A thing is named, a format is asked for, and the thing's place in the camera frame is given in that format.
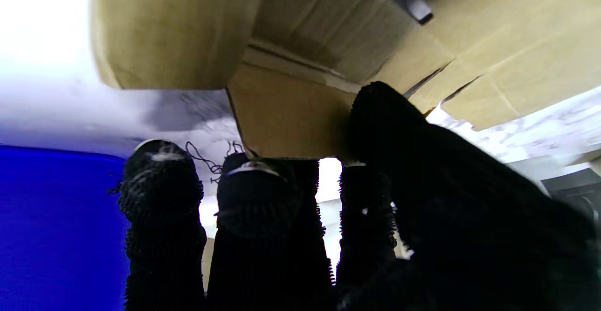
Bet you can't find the brown cardboard box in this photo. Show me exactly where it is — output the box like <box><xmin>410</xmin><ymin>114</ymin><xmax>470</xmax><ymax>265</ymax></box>
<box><xmin>90</xmin><ymin>0</ymin><xmax>601</xmax><ymax>161</ymax></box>

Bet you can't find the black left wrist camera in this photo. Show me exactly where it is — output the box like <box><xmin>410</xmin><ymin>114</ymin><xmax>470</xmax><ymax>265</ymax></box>
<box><xmin>540</xmin><ymin>168</ymin><xmax>601</xmax><ymax>222</ymax></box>

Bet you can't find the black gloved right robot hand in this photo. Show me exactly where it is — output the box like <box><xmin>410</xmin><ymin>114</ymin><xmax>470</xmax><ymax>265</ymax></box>
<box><xmin>117</xmin><ymin>82</ymin><xmax>601</xmax><ymax>311</ymax></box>

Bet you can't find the blue plastic recycling bin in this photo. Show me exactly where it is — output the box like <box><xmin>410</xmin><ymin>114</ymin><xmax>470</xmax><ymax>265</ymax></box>
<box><xmin>0</xmin><ymin>145</ymin><xmax>131</xmax><ymax>311</ymax></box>

